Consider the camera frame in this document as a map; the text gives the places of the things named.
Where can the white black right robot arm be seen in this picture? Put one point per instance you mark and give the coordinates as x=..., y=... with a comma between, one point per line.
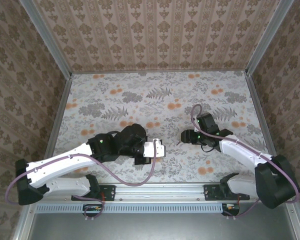
x=242, y=152

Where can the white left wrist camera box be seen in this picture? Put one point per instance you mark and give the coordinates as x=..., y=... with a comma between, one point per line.
x=157, y=150

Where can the aluminium frame post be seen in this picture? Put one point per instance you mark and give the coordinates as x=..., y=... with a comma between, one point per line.
x=49, y=41
x=268, y=37

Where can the aluminium frame side rail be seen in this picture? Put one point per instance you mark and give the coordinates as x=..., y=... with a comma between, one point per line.
x=57, y=117
x=264, y=112

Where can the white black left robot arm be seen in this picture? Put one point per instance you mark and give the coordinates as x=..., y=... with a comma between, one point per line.
x=60, y=162

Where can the black controller box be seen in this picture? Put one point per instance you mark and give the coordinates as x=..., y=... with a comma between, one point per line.
x=92, y=211
x=230, y=211

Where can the floral printed tablecloth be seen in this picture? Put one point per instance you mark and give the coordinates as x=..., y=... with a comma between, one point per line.
x=165, y=85

